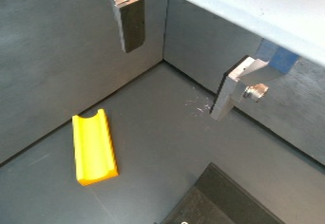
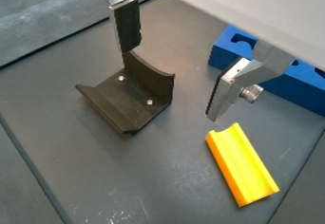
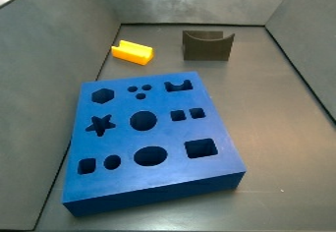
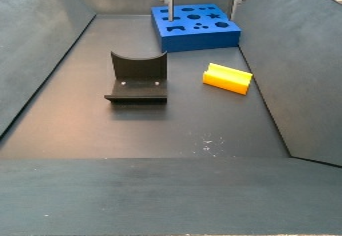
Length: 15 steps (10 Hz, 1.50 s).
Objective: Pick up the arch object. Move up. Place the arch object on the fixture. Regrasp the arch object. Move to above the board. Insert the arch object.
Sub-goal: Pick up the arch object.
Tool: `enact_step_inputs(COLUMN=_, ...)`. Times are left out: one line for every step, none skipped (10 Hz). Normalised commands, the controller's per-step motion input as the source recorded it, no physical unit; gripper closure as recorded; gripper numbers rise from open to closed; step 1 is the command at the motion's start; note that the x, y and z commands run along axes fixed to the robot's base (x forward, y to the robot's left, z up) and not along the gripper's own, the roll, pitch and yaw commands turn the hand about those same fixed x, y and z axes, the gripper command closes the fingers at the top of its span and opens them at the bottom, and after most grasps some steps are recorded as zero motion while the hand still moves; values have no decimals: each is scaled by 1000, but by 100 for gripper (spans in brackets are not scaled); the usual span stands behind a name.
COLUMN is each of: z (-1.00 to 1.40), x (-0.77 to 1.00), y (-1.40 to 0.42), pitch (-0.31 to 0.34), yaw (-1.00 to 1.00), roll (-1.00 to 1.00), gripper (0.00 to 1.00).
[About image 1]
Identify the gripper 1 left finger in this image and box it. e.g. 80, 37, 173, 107
111, 0, 144, 53

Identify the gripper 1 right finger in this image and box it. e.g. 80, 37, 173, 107
211, 40, 300, 121

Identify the yellow arch object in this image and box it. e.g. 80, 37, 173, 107
72, 109, 118, 186

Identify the black curved fixture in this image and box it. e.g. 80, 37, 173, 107
162, 162, 285, 224

